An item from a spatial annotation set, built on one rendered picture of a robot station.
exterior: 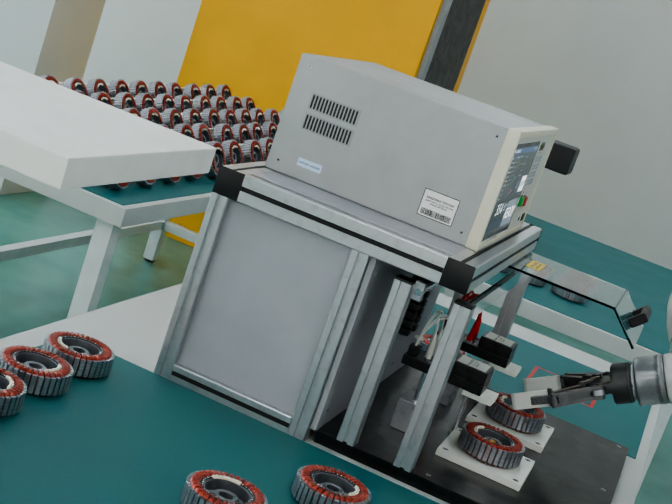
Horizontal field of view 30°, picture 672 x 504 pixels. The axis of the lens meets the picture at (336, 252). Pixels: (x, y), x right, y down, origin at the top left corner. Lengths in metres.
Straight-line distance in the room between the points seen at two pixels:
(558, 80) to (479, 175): 5.44
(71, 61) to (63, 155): 4.86
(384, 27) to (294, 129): 3.67
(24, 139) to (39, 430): 0.59
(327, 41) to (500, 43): 1.91
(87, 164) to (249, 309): 0.78
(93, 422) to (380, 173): 0.62
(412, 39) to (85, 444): 4.16
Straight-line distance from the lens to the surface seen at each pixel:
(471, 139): 2.03
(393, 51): 5.74
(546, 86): 7.47
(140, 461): 1.77
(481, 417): 2.36
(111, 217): 3.17
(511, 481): 2.11
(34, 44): 5.89
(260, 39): 5.95
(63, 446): 1.75
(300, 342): 2.01
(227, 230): 2.03
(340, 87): 2.08
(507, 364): 2.36
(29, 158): 1.29
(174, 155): 1.48
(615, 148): 7.42
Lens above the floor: 1.46
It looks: 12 degrees down
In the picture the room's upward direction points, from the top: 19 degrees clockwise
